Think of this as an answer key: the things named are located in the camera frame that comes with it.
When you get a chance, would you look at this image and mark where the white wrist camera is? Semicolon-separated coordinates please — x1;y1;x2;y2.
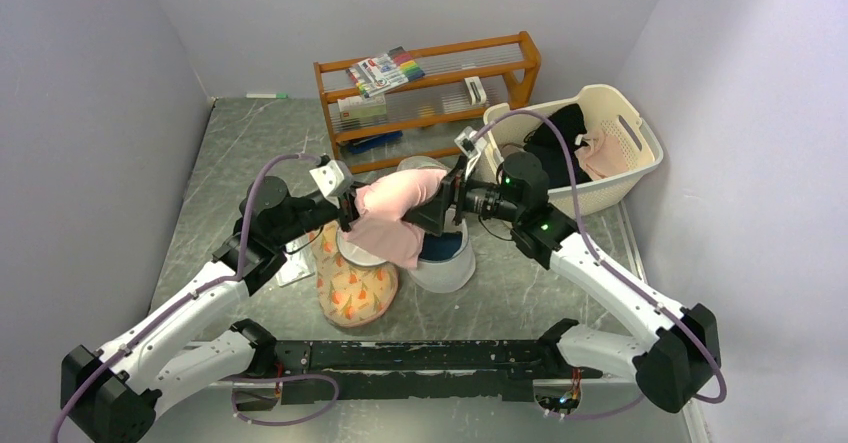
309;155;354;199
454;126;488;179

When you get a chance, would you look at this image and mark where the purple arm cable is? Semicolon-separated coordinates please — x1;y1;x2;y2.
471;109;728;423
49;153;340;443

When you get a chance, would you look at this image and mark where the colour marker pack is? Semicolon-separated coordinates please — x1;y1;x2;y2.
346;46;426;98

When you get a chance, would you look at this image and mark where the floral orange laundry bag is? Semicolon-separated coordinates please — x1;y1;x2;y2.
308;223;399;328

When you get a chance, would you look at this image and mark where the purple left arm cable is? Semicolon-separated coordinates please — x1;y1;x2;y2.
49;153;340;443

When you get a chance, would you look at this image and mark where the beige mesh laundry bag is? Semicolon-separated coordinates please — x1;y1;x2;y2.
396;155;449;175

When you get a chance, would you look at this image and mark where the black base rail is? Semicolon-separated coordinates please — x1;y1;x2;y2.
236;340;602;405

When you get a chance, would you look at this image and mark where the white clip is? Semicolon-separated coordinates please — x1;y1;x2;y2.
464;76;488;107

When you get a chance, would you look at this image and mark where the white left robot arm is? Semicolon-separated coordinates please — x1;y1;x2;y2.
51;168;357;442

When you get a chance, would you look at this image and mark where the white green box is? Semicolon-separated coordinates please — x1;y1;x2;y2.
337;95;387;121

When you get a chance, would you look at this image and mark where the aluminium frame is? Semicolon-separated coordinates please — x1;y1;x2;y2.
89;339;710;443

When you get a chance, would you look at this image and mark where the pink garment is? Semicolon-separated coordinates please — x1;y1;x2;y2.
574;128;630;181

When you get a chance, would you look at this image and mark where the white mesh laundry bag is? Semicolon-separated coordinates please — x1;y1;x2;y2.
337;220;476;293

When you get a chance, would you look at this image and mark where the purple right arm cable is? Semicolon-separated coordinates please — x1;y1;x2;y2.
471;109;728;423

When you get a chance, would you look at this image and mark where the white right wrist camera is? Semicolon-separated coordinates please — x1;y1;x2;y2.
454;126;488;179

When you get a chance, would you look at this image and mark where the dark blue garment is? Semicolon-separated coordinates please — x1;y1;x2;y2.
419;232;464;262

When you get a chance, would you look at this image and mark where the orange wooden shelf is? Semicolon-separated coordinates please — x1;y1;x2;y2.
313;31;541;173

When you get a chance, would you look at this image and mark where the clear blister pack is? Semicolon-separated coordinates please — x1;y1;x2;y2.
274;253;315;287

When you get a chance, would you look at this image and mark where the black garment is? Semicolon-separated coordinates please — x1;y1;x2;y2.
523;103;594;192

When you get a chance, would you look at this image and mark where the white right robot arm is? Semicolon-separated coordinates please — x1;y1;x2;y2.
404;153;728;413

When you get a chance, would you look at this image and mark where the blue flat box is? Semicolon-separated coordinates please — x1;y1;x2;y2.
344;131;403;154

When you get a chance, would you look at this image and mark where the cream plastic laundry basket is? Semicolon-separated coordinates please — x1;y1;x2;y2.
474;84;664;215

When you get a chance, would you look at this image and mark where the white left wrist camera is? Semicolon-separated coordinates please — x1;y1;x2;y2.
309;155;354;199

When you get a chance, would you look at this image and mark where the pink bra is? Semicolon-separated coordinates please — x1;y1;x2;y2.
344;168;447;269

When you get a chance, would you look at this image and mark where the green white marker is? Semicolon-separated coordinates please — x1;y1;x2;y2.
245;93;289;100

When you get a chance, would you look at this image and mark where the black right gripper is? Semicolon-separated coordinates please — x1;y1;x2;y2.
402;153;523;235

